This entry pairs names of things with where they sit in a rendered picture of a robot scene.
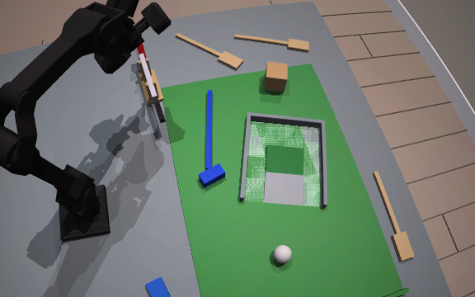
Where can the white golf ball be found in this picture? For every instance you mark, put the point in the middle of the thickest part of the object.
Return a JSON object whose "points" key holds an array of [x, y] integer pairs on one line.
{"points": [[282, 253]]}

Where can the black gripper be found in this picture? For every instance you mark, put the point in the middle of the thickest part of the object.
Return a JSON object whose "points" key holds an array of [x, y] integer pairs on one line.
{"points": [[153, 16]]}

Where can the green putting mat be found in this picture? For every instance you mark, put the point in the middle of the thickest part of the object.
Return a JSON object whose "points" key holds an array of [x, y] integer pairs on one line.
{"points": [[337, 251]]}

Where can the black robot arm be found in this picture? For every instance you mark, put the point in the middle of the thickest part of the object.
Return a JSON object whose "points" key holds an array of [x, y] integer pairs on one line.
{"points": [[94, 29]]}

